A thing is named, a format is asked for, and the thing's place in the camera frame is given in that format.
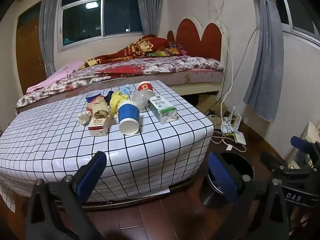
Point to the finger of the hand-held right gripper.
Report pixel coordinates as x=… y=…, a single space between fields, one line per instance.
x=301 y=143
x=271 y=161

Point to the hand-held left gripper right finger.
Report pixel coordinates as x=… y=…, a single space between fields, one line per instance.
x=223 y=178

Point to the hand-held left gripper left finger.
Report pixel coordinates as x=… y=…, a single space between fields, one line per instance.
x=92 y=173

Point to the black trash bin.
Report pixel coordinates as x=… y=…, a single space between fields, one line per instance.
x=237 y=162

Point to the small red white box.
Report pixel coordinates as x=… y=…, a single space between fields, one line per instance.
x=98 y=128

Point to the white tissue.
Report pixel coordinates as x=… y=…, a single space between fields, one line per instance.
x=84 y=118

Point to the brown paper bag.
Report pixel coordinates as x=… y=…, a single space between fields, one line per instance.
x=100 y=107

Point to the large blue paper cup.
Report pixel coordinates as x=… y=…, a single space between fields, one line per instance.
x=128 y=115

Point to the yellow plastic bag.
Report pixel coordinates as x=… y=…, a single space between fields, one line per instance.
x=116 y=103

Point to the small blue paper cup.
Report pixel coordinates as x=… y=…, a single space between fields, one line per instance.
x=93 y=96

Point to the black bag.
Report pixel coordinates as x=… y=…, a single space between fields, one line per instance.
x=109 y=97

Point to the green white milk carton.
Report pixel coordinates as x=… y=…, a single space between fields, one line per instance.
x=162 y=110

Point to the red paper cup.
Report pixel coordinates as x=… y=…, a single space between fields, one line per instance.
x=145 y=87

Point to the white cabinet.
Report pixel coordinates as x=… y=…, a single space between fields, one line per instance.
x=313 y=131

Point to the flat white router box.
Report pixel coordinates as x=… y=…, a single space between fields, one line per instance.
x=240 y=138

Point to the white checkered tablecloth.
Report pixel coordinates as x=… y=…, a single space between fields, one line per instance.
x=62 y=145

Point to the white router with antennas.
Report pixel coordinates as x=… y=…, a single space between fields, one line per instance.
x=231 y=125

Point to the tied grey curtain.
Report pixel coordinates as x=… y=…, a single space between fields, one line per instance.
x=265 y=67

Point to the pink cloth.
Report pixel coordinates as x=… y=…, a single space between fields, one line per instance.
x=60 y=73

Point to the floral bed sheet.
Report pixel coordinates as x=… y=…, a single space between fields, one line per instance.
x=175 y=63

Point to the side window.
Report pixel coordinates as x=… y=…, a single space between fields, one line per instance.
x=297 y=10

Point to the brown wooden door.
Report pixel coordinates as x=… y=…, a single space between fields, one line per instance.
x=30 y=55

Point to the red printed blanket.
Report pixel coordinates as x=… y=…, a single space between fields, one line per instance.
x=140 y=47

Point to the colourful printed cloth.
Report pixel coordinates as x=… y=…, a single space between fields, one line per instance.
x=172 y=50

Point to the red white headboard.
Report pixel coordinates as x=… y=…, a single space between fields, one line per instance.
x=197 y=38

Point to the large sliding window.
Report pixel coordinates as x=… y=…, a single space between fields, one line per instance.
x=100 y=12

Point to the cream bed frame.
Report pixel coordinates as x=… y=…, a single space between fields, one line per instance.
x=197 y=87

